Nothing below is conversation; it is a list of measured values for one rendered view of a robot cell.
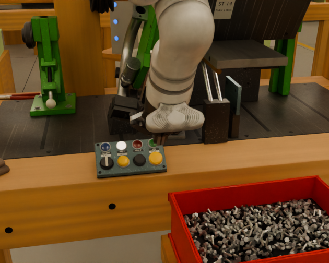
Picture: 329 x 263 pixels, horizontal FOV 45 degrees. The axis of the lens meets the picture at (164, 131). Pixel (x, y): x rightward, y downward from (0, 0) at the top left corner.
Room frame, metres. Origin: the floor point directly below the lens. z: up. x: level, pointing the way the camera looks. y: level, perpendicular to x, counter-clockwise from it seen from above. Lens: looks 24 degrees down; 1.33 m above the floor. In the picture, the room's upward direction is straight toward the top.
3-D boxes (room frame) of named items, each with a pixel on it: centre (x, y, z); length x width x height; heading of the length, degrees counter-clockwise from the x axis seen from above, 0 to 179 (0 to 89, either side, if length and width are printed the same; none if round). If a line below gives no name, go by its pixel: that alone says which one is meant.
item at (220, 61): (1.02, -0.15, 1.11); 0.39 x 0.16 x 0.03; 11
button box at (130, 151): (0.78, 0.08, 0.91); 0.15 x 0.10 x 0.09; 101
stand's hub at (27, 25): (1.15, 0.39, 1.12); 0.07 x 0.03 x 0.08; 11
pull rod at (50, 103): (1.07, 0.32, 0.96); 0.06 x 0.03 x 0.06; 11
